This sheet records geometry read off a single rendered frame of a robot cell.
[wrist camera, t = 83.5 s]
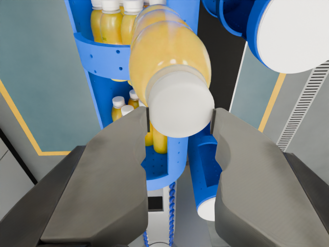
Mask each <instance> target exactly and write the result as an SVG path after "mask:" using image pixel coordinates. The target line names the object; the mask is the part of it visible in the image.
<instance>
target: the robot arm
mask: <svg viewBox="0 0 329 247"><path fill-rule="evenodd" d="M148 132H150V119H149V107H145V106H139V107H138V108H136V109H134V110H132V111H131V112H129V113H127V114H126V115H124V116H122V117H121V118H119V119H117V120H116V121H114V122H112V123H111V124H109V125H108V126H106V127H105V128H104V129H102V130H101V131H100V132H98V133H97V134H96V135H95V136H94V137H93V138H92V139H91V140H90V141H89V142H88V143H87V144H86V145H85V146H76V147H75V148H74V149H73V150H72V151H71V152H70V153H69V154H68V155H67V156H66V157H65V158H64V159H63V160H61V161H60V162H59V163H58V164H57V165H56V166H55V167H54V168H53V169H52V170H51V171H50V172H49V173H48V174H47V175H45V176H44V177H43V178H42V179H41V180H40V181H39V182H38V183H37V184H36V185H35V186H34V187H33V188H32V189H31V190H29V191H28V192H27V193H26V194H25V195H24V196H23V197H22V198H21V199H20V200H19V201H18V202H17V203H16V204H15V205H14V206H13V207H12V208H11V209H10V210H9V212H8V213H7V214H6V215H5V216H4V217H3V218H2V219H1V221H0V247H129V246H128V245H129V244H130V243H131V242H133V241H134V240H135V239H137V238H138V237H139V236H140V235H141V234H143V233H144V232H145V231H146V229H147V227H148V195H147V182H146V171H145V169H144V168H143V167H142V166H141V163H142V161H143V160H144V159H145V157H146V150H145V136H146V135H147V133H148ZM210 134H212V135H213V137H214V138H215V139H216V140H217V148H216V154H215V159H216V161H217V163H218V164H219V165H220V167H221V169H222V172H221V174H220V179H219V183H218V188H217V193H216V198H215V203H214V221H215V230H216V232H217V234H218V236H219V237H220V238H221V239H222V240H224V241H225V242H226V243H227V244H229V245H230V246H231V247H329V185H328V184H327V183H326V182H324V181H323V180H322V179H321V178H320V177H319V176H318V175H317V174H316V173H314V172H313V171H312V170H311V169H310V168H309V167H308V166H307V165H306V164H305V163H303V162H302V161H301V160H300V159H299V158H298V157H297V156H296V155H295V154H293V153H290V152H283V151H282V150H281V149H280V148H279V147H278V146H277V145H276V144H275V143H274V142H273V141H272V140H270V139H269V138H268V137H267V136H266V135H264V134H263V133H262V132H260V131H259V130H257V129H256V128H254V127H253V126H251V125H250V124H248V123H246V122H245V121H243V120H242V119H240V118H238V117H237V116H235V115H233V114H232V113H230V112H229V111H227V110H225V109H223V108H217V109H212V116H211V120H210Z"/></svg>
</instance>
